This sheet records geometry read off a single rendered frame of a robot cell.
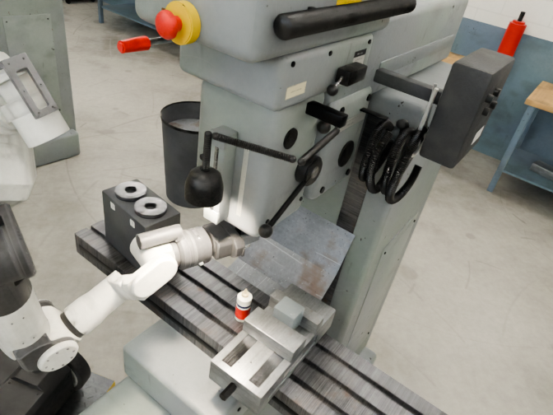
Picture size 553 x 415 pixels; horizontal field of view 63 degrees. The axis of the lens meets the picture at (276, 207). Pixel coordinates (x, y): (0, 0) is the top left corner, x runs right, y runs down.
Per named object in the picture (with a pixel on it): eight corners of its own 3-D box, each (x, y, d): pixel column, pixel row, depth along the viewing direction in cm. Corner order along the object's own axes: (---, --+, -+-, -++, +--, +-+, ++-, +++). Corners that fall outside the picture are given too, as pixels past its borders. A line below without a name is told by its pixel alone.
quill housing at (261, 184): (256, 246, 98) (279, 108, 80) (188, 204, 107) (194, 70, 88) (304, 211, 112) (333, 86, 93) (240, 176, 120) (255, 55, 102)
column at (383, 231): (306, 440, 199) (428, 110, 111) (225, 376, 219) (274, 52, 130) (359, 367, 235) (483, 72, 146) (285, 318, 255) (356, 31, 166)
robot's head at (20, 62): (11, 129, 69) (29, 123, 64) (-25, 75, 66) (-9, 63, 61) (47, 112, 73) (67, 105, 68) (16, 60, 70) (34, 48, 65)
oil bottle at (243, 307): (242, 324, 124) (247, 297, 118) (231, 317, 126) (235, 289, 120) (251, 316, 127) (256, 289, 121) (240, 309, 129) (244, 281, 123)
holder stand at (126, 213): (145, 277, 133) (144, 224, 122) (104, 239, 144) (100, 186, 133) (178, 260, 141) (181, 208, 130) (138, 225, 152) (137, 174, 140)
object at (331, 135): (302, 168, 75) (304, 160, 74) (295, 165, 76) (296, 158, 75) (340, 133, 88) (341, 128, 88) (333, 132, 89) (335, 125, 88)
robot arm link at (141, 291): (183, 270, 99) (133, 312, 96) (167, 250, 106) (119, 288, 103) (169, 253, 95) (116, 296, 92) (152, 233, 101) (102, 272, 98)
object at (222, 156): (216, 225, 97) (225, 137, 85) (202, 216, 99) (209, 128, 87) (229, 217, 100) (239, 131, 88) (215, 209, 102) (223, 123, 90)
